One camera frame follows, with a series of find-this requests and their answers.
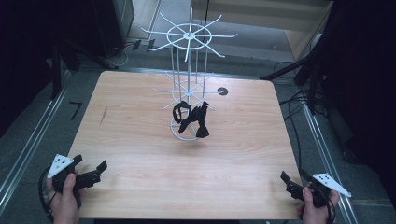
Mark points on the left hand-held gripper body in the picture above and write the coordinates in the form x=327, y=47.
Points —
x=59, y=165

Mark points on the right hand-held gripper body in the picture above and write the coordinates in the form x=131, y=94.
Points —
x=323, y=186

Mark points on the black bow tie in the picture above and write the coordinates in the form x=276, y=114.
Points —
x=186, y=119
x=202, y=130

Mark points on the person's right hand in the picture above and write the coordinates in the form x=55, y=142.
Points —
x=317, y=214

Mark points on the person's left hand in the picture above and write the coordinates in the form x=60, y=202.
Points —
x=63, y=203

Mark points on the black metal stand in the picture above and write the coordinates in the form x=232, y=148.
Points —
x=281, y=71
x=56, y=71

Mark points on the black plug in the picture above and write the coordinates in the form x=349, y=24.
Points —
x=151, y=45
x=137, y=44

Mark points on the dark cabinet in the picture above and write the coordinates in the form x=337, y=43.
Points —
x=120, y=25

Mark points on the beige wooden cabinet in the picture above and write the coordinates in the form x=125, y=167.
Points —
x=306, y=34

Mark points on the aluminium floor rail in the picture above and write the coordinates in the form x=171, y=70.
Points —
x=31, y=146
x=323, y=152

